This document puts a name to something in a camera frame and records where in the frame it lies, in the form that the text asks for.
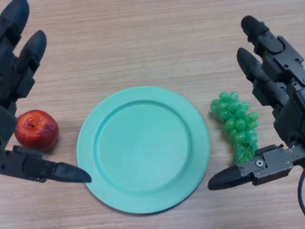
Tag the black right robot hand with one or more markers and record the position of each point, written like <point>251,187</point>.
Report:
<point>289,105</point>

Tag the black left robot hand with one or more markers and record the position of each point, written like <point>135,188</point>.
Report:
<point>14,71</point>

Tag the red apple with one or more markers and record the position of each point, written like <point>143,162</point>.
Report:
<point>37,131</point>

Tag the green grapes bunch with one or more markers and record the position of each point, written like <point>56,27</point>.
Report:
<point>238,121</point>

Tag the round green plate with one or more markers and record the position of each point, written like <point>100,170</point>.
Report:
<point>143,150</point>

